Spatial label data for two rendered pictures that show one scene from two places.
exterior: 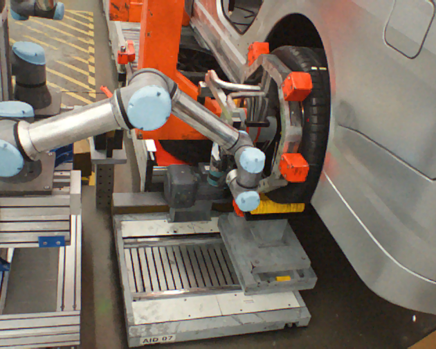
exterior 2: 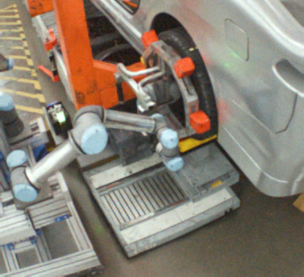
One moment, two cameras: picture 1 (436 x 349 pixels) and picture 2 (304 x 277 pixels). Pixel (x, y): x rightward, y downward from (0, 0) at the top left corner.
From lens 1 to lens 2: 0.68 m
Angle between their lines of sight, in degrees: 9
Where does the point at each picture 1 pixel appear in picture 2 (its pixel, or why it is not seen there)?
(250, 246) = (188, 169)
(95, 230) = (75, 187)
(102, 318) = (105, 244)
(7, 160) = (28, 193)
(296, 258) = (222, 166)
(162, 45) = (79, 53)
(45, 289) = (66, 240)
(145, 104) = (91, 140)
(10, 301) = (51, 251)
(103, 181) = not seen: hidden behind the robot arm
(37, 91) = (16, 124)
